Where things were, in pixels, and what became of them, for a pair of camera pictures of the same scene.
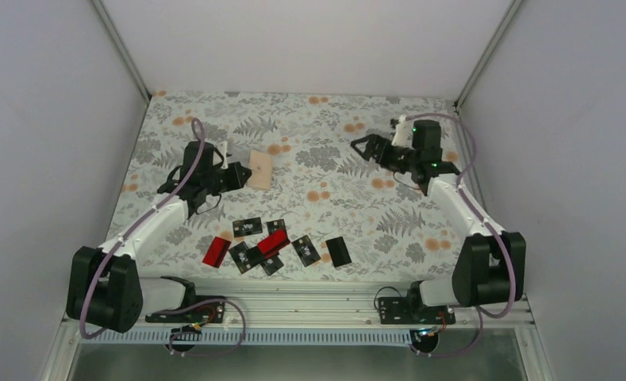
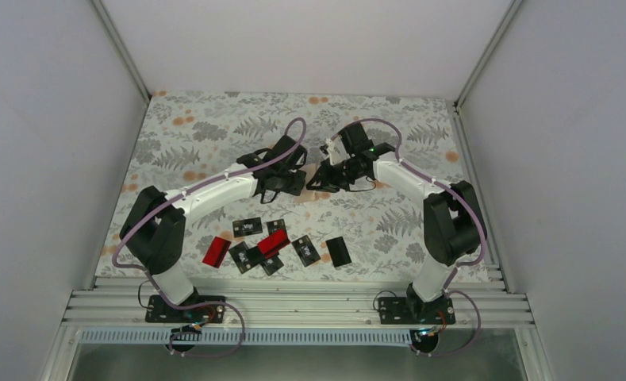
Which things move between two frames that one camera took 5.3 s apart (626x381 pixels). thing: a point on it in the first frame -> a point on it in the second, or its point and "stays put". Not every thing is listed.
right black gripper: (373, 140) -> (327, 182)
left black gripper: (237, 182) -> (294, 188)
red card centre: (270, 245) stays put
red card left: (216, 252) stays put
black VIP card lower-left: (241, 256) stays put
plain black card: (338, 252) stays put
